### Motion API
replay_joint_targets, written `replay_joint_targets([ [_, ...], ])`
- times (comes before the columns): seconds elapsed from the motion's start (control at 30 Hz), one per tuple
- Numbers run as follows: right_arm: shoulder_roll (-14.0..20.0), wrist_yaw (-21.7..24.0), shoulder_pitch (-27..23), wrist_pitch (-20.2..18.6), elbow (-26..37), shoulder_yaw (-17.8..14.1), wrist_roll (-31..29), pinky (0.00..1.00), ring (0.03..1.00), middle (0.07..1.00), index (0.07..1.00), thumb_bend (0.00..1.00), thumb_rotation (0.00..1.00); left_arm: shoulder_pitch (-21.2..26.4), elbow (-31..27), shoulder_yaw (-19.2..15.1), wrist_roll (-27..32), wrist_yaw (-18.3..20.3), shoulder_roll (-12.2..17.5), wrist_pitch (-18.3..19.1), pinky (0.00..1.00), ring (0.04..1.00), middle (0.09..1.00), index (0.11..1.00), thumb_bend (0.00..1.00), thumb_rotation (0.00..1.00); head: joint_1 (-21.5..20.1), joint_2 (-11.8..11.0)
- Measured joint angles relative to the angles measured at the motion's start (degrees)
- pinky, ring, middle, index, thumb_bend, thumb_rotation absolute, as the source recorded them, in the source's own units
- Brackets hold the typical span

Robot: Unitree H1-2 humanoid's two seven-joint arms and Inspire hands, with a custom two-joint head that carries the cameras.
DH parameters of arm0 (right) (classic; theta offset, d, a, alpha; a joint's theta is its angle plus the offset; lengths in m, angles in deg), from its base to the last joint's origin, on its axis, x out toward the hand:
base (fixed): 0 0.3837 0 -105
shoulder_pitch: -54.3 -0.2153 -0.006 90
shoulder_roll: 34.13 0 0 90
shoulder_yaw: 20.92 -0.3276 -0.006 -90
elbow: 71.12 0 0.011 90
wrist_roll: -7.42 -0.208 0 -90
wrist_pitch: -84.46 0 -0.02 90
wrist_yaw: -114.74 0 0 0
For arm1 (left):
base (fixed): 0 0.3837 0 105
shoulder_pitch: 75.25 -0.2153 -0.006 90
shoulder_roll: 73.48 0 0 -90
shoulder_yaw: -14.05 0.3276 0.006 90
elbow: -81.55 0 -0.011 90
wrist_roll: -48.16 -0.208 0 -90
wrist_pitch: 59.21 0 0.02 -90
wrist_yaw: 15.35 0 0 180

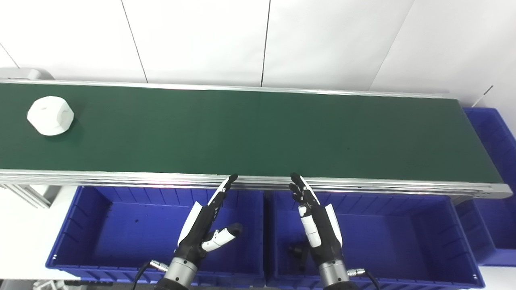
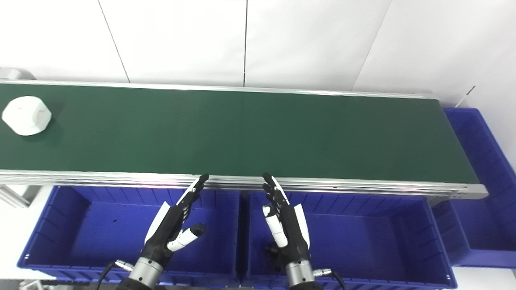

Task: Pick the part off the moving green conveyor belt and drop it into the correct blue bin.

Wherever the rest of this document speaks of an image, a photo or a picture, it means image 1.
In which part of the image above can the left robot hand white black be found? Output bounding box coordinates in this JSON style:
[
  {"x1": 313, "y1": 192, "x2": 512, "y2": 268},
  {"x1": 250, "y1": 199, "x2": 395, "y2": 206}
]
[{"x1": 174, "y1": 174, "x2": 243, "y2": 266}]

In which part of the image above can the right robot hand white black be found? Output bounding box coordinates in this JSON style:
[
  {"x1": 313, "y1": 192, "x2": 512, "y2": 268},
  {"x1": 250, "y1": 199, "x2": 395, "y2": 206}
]
[{"x1": 288, "y1": 173, "x2": 345, "y2": 266}]

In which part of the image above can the white hexagonal plastic part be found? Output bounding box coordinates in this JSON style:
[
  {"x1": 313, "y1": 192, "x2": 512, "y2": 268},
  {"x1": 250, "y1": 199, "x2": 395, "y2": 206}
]
[{"x1": 27, "y1": 96, "x2": 75, "y2": 136}]

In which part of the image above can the black plastic part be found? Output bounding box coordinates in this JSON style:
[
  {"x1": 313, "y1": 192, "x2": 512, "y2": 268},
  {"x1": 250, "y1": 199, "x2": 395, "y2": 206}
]
[{"x1": 288, "y1": 241, "x2": 311, "y2": 271}]

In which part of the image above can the green conveyor belt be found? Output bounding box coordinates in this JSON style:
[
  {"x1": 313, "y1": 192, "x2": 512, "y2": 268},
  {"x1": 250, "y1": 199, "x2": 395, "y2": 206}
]
[
  {"x1": 0, "y1": 83, "x2": 504, "y2": 184},
  {"x1": 0, "y1": 79, "x2": 513, "y2": 200}
]

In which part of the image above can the blue plastic bin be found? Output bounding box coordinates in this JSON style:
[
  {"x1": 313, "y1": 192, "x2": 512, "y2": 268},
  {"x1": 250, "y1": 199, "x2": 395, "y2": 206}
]
[
  {"x1": 456, "y1": 107, "x2": 516, "y2": 267},
  {"x1": 45, "y1": 186, "x2": 266, "y2": 287},
  {"x1": 264, "y1": 191, "x2": 485, "y2": 290}
]

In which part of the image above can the aluminium conveyor leg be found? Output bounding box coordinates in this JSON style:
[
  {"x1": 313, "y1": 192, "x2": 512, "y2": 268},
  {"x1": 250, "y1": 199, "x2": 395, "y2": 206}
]
[{"x1": 0, "y1": 183, "x2": 61, "y2": 209}]

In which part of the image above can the grey conveyor motor housing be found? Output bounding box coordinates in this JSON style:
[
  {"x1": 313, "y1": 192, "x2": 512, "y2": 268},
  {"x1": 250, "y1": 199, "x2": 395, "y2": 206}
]
[{"x1": 0, "y1": 68, "x2": 55, "y2": 81}]

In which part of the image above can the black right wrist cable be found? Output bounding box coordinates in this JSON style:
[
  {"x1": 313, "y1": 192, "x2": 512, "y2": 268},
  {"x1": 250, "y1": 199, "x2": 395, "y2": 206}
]
[{"x1": 347, "y1": 268, "x2": 380, "y2": 290}]

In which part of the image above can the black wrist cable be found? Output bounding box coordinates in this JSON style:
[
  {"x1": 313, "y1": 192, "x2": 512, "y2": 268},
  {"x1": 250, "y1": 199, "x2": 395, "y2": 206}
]
[
  {"x1": 132, "y1": 260, "x2": 169, "y2": 290},
  {"x1": 347, "y1": 268, "x2": 380, "y2": 290}
]

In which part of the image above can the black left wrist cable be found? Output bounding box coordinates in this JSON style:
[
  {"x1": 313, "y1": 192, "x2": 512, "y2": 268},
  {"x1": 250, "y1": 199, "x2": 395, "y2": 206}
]
[{"x1": 132, "y1": 260, "x2": 169, "y2": 290}]

